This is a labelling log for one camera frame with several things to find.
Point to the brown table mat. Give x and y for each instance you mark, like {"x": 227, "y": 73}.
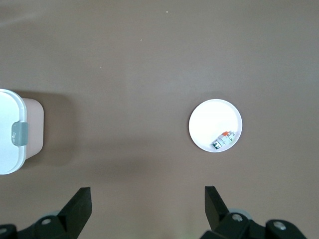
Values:
{"x": 139, "y": 74}

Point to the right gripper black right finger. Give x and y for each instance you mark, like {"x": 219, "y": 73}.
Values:
{"x": 216, "y": 214}

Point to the white round plate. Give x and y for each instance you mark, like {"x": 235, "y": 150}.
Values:
{"x": 211, "y": 119}

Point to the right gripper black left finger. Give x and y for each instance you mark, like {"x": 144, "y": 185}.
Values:
{"x": 79, "y": 209}

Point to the white lidded storage box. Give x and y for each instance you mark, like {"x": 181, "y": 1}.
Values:
{"x": 7, "y": 119}

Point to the small white orange object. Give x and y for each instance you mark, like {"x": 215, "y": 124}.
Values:
{"x": 223, "y": 140}

